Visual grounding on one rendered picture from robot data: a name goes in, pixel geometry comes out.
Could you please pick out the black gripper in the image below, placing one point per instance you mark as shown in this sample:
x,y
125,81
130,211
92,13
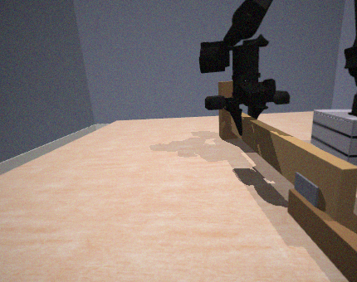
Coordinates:
x,y
232,106

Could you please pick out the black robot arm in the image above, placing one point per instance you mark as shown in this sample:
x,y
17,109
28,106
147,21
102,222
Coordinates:
x,y
214,56

